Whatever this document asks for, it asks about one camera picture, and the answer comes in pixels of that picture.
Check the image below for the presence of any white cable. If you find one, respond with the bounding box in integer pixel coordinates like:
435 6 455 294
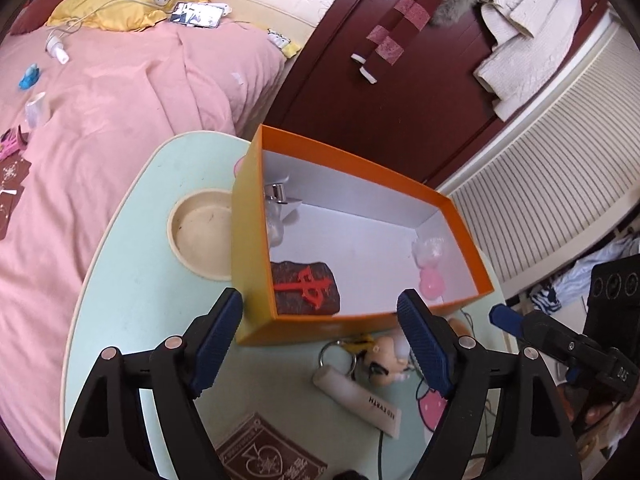
47 0 171 36

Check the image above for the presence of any dark red pillow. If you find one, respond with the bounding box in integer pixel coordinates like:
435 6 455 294
10 0 101 36

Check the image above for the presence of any pink plastic capsule ball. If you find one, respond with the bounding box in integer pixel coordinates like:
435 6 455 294
418 265 446 301

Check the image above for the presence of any white slatted cabinet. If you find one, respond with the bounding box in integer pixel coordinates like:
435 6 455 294
440 15 640 301

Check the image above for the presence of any small yellow white cushion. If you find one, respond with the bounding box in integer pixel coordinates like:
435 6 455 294
267 27 301 57

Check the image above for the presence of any clear plastic capsule ball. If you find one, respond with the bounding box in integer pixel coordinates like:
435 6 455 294
411 236 447 268

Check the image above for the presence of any brown card box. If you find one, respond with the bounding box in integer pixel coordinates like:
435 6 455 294
215 412 328 480

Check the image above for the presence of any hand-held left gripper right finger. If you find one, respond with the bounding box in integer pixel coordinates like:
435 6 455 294
396 288 583 480

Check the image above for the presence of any yellow pillow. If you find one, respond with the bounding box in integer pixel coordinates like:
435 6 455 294
46 0 210 33

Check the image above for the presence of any pink hair clip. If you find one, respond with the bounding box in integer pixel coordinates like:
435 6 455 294
0 127 30 161

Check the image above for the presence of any white spray bottle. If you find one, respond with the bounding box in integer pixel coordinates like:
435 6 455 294
46 32 70 66

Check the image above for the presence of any pink blanket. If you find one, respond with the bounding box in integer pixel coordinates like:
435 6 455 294
0 10 286 476

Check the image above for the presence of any red checked scarf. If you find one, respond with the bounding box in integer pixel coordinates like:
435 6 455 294
350 0 466 83

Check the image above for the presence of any cartoon doll keychain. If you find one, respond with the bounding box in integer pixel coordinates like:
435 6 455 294
318 332 421 388

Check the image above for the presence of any pile of clothes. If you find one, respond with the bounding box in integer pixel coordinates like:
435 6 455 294
530 232 640 311

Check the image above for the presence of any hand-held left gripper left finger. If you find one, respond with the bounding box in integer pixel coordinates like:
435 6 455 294
56 287 244 480

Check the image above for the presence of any dark red door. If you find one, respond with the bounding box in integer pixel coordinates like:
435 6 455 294
272 0 613 186

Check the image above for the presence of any white cup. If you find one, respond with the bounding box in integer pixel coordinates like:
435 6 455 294
25 91 48 128

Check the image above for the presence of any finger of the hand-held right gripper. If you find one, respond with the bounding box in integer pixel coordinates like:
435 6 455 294
489 303 581 357

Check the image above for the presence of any orange cardboard box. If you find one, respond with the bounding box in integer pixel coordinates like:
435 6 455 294
231 124 496 347

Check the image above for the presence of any white tube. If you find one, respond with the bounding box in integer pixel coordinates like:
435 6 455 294
313 365 402 438

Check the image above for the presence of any brown card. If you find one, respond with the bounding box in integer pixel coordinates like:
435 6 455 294
0 159 32 191
0 187 25 233

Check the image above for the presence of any dark brown mahjong tile block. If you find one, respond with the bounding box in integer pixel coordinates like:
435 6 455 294
270 259 342 317

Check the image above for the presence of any white knitted sweater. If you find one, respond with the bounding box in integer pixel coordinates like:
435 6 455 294
472 0 583 122

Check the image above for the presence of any glass perfume bottle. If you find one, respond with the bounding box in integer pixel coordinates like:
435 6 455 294
263 176 301 248

